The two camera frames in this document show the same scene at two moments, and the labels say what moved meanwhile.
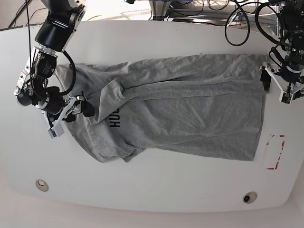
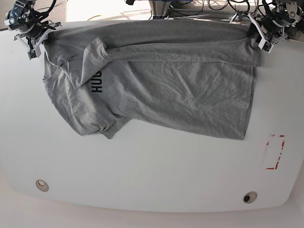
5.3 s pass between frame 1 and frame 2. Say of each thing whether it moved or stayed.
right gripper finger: moved
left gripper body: moved
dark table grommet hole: stayed
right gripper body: moved
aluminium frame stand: stayed
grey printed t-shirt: moved
